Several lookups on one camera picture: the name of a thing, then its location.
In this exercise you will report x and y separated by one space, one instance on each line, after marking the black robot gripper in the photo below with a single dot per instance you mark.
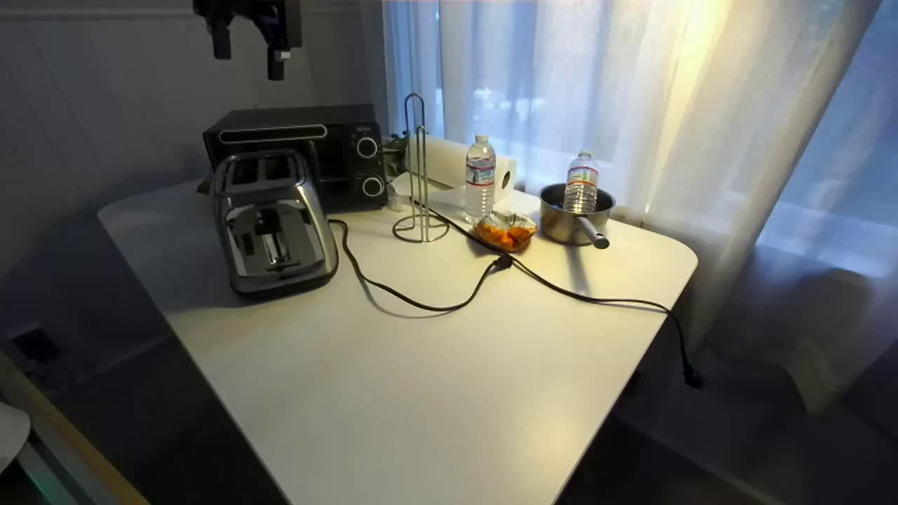
252 17

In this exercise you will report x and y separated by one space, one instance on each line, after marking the orange snack packet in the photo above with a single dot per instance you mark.
504 233

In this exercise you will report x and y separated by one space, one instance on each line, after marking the black toaster oven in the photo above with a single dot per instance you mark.
339 129

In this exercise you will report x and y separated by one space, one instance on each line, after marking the silver two-slot toaster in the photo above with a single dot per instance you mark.
272 227

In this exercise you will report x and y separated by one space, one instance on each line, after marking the white paper towel roll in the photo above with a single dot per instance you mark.
447 164

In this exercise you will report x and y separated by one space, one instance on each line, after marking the clear water bottle blue label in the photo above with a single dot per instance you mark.
478 182

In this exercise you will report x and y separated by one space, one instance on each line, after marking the sheer white curtain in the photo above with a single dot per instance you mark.
599 93

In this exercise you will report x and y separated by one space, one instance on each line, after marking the clear water bottle red label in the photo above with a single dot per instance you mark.
582 182

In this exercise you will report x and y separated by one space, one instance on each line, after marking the black wall outlet box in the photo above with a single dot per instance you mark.
35 345

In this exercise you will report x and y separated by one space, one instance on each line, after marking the wooden aluminium robot mount table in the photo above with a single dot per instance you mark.
66 439

